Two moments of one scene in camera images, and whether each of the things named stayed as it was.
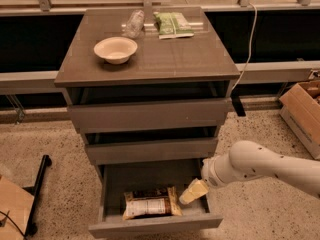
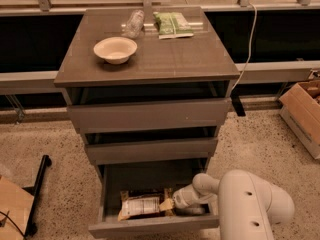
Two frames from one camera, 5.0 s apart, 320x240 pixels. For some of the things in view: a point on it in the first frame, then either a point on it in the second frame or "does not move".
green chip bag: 171,25 does not move
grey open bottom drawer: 113,180 does not move
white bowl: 115,49 does not move
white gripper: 208,172 → 180,198
